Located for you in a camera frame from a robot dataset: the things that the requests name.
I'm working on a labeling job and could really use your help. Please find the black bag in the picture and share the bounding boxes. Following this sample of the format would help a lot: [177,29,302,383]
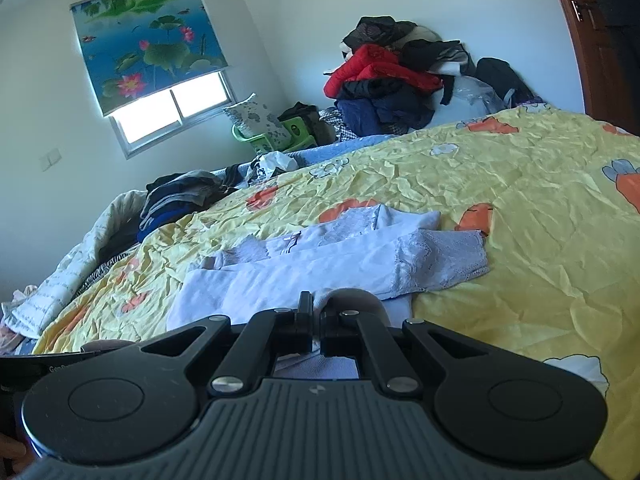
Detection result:
[475,57,536,108]

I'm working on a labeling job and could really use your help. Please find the person's left hand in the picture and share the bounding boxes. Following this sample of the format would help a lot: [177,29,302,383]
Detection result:
[0,435,28,478]

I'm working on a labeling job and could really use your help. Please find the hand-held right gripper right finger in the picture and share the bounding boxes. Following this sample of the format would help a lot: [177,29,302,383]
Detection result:
[320,310,483,396]

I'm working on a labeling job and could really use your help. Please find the grey print pillow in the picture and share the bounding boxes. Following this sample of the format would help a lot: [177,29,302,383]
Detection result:
[222,94,293,151]

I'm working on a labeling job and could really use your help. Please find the dark clothes on chair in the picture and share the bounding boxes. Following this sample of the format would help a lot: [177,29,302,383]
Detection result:
[277,102,336,146]

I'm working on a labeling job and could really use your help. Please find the white printed quilt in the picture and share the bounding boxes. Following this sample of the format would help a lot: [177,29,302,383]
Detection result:
[0,190,151,338]

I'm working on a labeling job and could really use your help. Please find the blue blanket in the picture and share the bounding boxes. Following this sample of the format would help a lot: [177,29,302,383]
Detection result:
[210,135,401,181]

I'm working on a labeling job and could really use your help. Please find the green plastic chair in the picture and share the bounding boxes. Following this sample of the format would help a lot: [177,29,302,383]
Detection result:
[231,116,318,153]

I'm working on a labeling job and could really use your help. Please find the yellow floral quilt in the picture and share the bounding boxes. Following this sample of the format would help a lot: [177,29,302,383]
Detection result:
[32,105,640,480]

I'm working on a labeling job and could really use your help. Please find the checkered cloth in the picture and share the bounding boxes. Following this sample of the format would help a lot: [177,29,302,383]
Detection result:
[320,107,356,141]

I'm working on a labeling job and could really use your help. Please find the navy blue clothes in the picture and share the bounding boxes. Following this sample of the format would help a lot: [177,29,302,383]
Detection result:
[335,87,443,136]

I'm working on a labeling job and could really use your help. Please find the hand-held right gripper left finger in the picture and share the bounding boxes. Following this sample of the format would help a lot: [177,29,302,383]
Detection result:
[140,291,317,395]

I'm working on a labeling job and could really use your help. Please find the lotus print roller blind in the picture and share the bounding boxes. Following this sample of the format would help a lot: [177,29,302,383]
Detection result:
[70,0,228,117]

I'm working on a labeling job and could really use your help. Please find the white long sleeve shirt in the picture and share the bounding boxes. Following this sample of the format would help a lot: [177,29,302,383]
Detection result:
[165,205,491,381]

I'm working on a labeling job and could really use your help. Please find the brown wooden door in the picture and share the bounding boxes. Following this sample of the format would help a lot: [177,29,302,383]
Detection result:
[542,0,640,136]

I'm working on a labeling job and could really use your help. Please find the red jacket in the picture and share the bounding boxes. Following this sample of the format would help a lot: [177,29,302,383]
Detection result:
[324,44,443,100]

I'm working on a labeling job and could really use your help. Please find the window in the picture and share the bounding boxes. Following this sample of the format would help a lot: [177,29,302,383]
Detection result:
[110,70,238,158]

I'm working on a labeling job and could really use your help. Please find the white plastic bag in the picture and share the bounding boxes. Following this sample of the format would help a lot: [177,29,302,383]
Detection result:
[245,150,298,186]

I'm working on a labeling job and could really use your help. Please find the clear plastic bag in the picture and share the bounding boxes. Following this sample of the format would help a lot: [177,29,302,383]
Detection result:
[432,75,508,126]

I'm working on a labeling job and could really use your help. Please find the zebra striped cloth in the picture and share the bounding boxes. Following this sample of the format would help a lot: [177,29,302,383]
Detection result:
[97,252,138,276]

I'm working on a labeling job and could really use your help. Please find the black and white clothes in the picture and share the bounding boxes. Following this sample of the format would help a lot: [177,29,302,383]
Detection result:
[342,16,476,78]

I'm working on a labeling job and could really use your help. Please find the pile of dark folded clothes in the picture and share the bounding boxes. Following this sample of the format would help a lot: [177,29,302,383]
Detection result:
[137,165,251,243]

